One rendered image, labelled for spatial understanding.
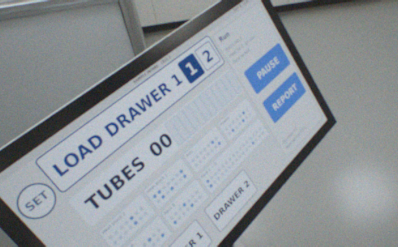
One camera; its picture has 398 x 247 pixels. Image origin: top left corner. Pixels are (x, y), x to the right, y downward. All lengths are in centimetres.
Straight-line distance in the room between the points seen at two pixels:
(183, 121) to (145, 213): 14
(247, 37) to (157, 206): 30
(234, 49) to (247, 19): 6
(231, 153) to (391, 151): 151
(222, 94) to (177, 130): 10
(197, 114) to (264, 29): 20
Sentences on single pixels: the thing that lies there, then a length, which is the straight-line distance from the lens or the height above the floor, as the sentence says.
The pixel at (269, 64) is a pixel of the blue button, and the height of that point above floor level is 110.
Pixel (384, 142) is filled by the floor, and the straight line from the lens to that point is 198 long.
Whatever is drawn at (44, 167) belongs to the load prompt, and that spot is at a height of 116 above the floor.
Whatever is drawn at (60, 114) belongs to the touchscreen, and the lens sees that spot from 43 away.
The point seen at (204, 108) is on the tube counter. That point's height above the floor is 111.
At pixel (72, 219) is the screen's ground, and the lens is 44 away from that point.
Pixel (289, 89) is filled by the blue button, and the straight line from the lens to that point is 61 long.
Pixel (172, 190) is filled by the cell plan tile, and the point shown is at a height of 106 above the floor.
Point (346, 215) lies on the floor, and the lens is 169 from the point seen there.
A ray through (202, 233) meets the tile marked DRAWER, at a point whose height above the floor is 100.
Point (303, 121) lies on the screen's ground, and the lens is 62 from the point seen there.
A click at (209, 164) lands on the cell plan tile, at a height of 106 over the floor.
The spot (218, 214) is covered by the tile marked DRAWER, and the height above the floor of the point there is 100.
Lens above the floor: 147
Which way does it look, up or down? 49 degrees down
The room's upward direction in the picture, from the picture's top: 9 degrees counter-clockwise
